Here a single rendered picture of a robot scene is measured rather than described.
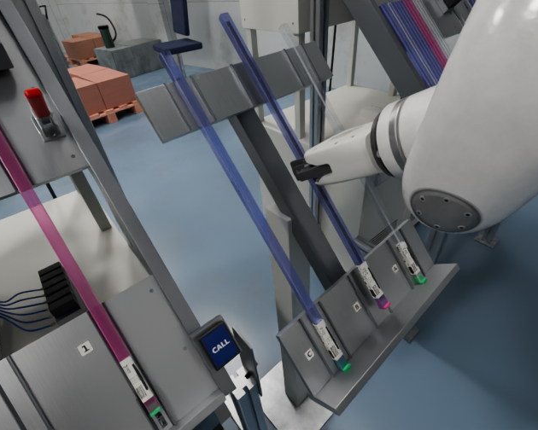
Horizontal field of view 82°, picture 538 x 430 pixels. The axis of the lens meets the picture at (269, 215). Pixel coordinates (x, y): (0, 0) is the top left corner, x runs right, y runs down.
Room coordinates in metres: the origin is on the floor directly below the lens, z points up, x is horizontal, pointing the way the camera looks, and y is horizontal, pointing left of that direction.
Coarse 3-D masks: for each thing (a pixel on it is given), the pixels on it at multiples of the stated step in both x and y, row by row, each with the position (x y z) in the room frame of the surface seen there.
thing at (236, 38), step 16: (224, 16) 0.53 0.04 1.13; (240, 48) 0.51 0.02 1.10; (256, 64) 0.50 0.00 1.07; (256, 80) 0.48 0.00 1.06; (272, 96) 0.47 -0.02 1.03; (272, 112) 0.46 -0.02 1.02; (288, 128) 0.44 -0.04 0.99; (320, 192) 0.38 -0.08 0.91; (336, 224) 0.35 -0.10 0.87; (352, 240) 0.34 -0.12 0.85; (352, 256) 0.33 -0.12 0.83; (384, 304) 0.28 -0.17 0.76
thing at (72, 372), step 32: (128, 288) 0.28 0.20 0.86; (160, 288) 0.29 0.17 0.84; (128, 320) 0.25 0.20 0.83; (160, 320) 0.26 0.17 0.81; (32, 352) 0.20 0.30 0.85; (64, 352) 0.21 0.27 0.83; (96, 352) 0.21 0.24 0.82; (160, 352) 0.22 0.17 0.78; (192, 352) 0.23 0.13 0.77; (0, 384) 0.17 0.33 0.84; (32, 384) 0.18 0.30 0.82; (64, 384) 0.18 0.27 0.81; (96, 384) 0.18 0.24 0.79; (128, 384) 0.19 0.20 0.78; (160, 384) 0.19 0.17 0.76; (192, 384) 0.20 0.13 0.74; (0, 416) 0.15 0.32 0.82; (32, 416) 0.15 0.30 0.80; (64, 416) 0.15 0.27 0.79; (96, 416) 0.16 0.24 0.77; (128, 416) 0.16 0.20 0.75
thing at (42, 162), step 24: (0, 24) 0.53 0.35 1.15; (0, 72) 0.48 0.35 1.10; (24, 72) 0.49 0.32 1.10; (0, 96) 0.45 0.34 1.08; (24, 96) 0.46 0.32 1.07; (48, 96) 0.47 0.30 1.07; (0, 120) 0.42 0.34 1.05; (24, 120) 0.43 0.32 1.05; (24, 144) 0.40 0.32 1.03; (48, 144) 0.41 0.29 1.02; (72, 144) 0.42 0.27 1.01; (0, 168) 0.37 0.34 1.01; (24, 168) 0.38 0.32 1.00; (48, 168) 0.39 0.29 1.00; (72, 168) 0.40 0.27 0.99; (0, 192) 0.35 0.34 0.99
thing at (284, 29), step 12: (288, 36) 0.58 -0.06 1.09; (300, 48) 0.58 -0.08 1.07; (300, 60) 0.56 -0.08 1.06; (312, 72) 0.55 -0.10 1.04; (312, 84) 0.54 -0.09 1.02; (324, 96) 0.53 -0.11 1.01; (324, 108) 0.52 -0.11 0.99; (336, 120) 0.50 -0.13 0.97; (336, 132) 0.49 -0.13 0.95; (360, 180) 0.45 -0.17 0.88; (372, 192) 0.43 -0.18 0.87; (384, 216) 0.41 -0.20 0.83; (396, 228) 0.40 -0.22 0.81; (396, 240) 0.38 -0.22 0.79; (420, 276) 0.34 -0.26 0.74
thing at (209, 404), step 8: (216, 392) 0.19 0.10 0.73; (208, 400) 0.18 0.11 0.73; (216, 400) 0.17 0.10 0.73; (224, 400) 0.18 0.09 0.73; (200, 408) 0.17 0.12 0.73; (208, 408) 0.17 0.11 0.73; (216, 408) 0.17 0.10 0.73; (184, 416) 0.16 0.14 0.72; (192, 416) 0.16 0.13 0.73; (200, 416) 0.16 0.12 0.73; (184, 424) 0.15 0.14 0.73; (192, 424) 0.15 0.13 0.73
